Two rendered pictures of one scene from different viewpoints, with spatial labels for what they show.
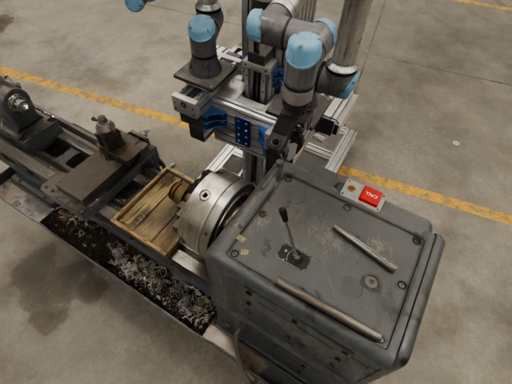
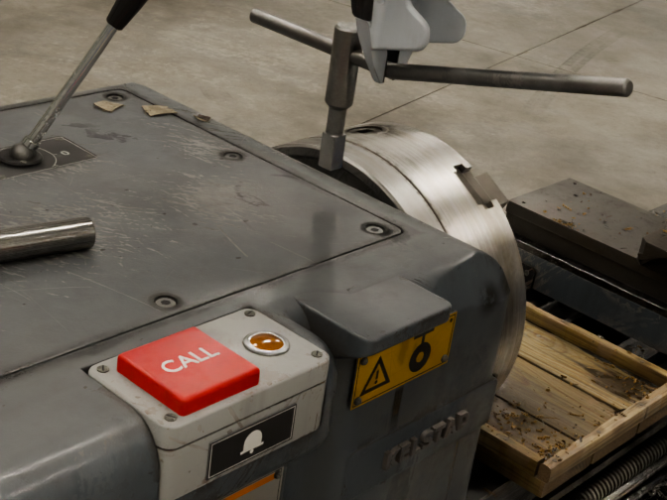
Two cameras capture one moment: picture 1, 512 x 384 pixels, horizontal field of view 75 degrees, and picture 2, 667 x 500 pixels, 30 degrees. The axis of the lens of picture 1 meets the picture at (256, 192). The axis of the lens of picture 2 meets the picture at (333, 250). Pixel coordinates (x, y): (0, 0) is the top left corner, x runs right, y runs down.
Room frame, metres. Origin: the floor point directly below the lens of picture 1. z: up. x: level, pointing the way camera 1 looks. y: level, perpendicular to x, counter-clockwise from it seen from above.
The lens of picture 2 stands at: (0.81, -0.96, 1.65)
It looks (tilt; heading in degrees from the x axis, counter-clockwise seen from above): 26 degrees down; 100
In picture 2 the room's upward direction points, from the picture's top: 9 degrees clockwise
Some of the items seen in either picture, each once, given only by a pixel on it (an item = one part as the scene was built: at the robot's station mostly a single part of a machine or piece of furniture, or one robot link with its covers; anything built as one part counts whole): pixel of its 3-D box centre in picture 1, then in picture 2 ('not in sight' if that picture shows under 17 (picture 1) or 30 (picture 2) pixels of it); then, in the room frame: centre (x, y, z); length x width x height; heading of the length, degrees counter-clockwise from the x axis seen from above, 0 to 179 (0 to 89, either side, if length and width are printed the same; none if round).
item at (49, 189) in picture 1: (101, 168); (660, 277); (1.00, 0.73, 0.90); 0.47 x 0.30 x 0.06; 151
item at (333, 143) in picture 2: (278, 174); (339, 97); (0.64, -0.06, 1.34); 0.02 x 0.02 x 0.12
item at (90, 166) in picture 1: (107, 163); (661, 257); (0.98, 0.68, 0.95); 0.43 x 0.17 x 0.05; 151
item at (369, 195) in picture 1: (370, 196); (188, 374); (0.63, -0.36, 1.26); 0.06 x 0.06 x 0.02; 61
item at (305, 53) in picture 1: (302, 61); not in sight; (0.69, -0.09, 1.68); 0.09 x 0.08 x 0.11; 156
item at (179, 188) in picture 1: (184, 195); not in sight; (0.73, 0.27, 1.08); 0.09 x 0.09 x 0.09; 61
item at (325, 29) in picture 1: (310, 40); not in sight; (0.79, -0.12, 1.68); 0.11 x 0.11 x 0.08; 66
